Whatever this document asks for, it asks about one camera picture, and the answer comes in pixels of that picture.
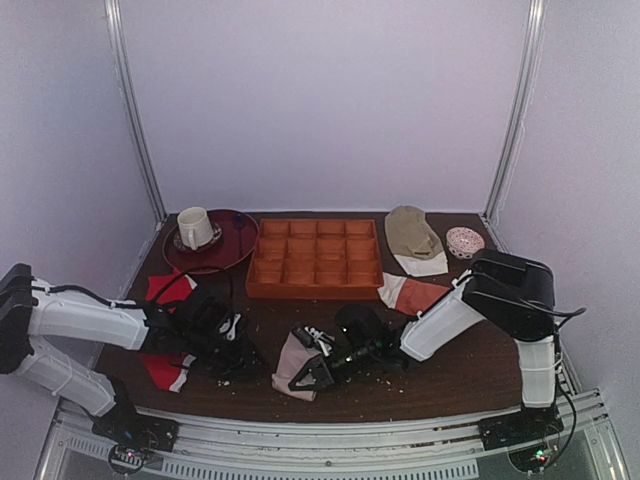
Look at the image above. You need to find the mauve underwear white waistband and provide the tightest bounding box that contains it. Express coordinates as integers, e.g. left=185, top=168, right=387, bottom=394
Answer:
left=271, top=325, right=327, bottom=402

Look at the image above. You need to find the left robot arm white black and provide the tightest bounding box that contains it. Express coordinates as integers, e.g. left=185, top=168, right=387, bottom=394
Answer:
left=1, top=264, right=264, bottom=419

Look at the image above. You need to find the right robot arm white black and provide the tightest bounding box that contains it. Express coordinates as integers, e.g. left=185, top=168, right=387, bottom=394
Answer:
left=272, top=249, right=557, bottom=409

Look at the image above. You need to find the red underwear white trim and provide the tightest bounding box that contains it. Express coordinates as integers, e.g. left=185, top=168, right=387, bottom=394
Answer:
left=139, top=270, right=197, bottom=393

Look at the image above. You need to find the orange underwear white waistband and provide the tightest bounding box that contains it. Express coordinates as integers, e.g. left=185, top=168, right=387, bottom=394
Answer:
left=377, top=273, right=450, bottom=316

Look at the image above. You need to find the khaki underwear cream waistband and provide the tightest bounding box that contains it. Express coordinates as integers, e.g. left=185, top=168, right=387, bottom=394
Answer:
left=384, top=206, right=449, bottom=277

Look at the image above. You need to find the orange wooden compartment tray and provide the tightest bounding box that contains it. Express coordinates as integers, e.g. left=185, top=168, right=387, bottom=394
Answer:
left=246, top=218, right=383, bottom=301

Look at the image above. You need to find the dark red bowl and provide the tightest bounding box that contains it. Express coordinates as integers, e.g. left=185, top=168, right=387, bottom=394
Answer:
left=162, top=209, right=259, bottom=274

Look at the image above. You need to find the dark saucer plate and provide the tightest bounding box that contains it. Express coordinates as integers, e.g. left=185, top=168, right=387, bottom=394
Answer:
left=169, top=222, right=223, bottom=253

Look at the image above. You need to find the cream ceramic mug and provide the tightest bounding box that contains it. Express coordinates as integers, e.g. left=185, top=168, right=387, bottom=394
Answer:
left=177, top=207, right=214, bottom=250

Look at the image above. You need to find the pink patterned small bowl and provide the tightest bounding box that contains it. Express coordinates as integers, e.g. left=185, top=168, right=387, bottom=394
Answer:
left=446, top=226, right=486, bottom=260

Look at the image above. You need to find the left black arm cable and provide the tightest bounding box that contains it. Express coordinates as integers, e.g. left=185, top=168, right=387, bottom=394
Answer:
left=29, top=267, right=236, bottom=311

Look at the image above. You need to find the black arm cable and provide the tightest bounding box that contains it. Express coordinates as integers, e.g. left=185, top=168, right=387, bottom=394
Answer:
left=29, top=267, right=236, bottom=311
left=519, top=297, right=587, bottom=461

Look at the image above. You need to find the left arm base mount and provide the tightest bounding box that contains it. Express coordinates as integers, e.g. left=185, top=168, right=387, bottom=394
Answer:
left=88, top=405, right=179, bottom=477

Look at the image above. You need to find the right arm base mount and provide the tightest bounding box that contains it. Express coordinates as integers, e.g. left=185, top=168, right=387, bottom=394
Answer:
left=478, top=404, right=575, bottom=475

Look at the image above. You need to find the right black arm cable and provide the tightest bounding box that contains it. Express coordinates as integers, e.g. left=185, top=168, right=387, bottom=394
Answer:
left=519, top=297, right=587, bottom=461

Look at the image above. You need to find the left aluminium frame post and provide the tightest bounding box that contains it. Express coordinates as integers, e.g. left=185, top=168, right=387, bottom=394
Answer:
left=103, top=0, right=168, bottom=224

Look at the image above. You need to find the aluminium frame post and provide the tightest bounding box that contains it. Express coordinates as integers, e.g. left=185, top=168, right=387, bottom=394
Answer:
left=103, top=0, right=168, bottom=224
left=484, top=0, right=547, bottom=225

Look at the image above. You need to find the right aluminium frame post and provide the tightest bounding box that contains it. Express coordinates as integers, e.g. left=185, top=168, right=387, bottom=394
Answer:
left=484, top=0, right=547, bottom=225

